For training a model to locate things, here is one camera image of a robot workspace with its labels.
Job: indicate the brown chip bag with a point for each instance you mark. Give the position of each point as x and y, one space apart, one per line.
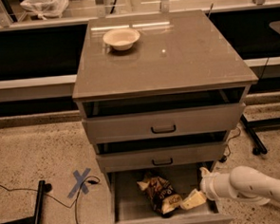
164 199

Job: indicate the grey drawer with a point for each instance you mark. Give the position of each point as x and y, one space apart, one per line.
129 205
160 124
144 159

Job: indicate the top grey drawer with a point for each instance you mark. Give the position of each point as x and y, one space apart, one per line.
160 124

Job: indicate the middle grey drawer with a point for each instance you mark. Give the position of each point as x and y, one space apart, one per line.
144 159

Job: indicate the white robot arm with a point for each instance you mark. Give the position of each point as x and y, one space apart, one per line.
243 183

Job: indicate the grey drawer cabinet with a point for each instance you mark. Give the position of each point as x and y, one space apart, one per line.
180 61

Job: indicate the blue tape cross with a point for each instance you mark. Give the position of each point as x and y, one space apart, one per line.
79 185

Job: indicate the white paper bowl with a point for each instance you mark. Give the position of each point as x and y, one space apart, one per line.
121 38

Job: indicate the metal railing frame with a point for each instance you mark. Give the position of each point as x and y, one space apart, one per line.
91 9

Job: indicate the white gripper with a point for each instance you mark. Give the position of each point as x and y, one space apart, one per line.
208 186

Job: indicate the bottom grey drawer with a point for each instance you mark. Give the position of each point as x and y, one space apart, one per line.
129 205

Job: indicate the black stand leg right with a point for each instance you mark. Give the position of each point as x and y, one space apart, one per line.
250 127

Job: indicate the clear plastic bag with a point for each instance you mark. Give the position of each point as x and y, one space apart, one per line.
44 9

